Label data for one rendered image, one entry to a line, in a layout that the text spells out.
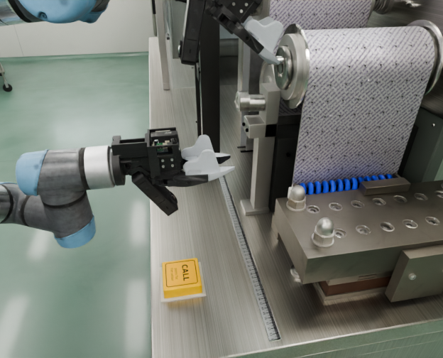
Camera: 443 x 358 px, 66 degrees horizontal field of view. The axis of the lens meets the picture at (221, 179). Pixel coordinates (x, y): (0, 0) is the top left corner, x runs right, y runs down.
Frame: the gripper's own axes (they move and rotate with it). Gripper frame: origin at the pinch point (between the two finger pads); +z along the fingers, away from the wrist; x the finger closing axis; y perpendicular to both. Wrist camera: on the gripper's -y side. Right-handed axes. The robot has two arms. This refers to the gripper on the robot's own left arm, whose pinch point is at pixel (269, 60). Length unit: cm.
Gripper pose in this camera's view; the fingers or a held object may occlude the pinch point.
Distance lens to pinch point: 64.1
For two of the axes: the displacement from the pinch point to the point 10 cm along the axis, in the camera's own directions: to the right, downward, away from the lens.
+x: -1.8, -5.4, 8.2
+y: 6.3, -7.0, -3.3
